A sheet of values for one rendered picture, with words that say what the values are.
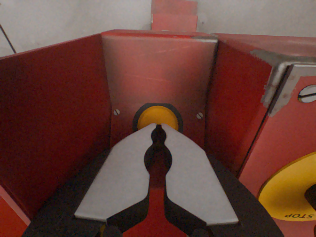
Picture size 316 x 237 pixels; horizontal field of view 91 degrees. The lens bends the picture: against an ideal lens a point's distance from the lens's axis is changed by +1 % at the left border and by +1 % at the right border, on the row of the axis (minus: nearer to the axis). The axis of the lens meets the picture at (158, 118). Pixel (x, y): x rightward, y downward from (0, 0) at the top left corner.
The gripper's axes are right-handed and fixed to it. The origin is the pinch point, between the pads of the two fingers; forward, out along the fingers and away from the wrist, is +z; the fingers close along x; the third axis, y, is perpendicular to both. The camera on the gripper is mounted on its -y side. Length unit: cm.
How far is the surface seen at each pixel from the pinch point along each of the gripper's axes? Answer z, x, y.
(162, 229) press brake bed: 1.1, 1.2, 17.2
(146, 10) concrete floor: 72, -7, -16
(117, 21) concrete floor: 72, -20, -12
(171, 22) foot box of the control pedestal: 61, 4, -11
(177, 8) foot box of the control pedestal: 71, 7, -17
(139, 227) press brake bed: 1.3, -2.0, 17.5
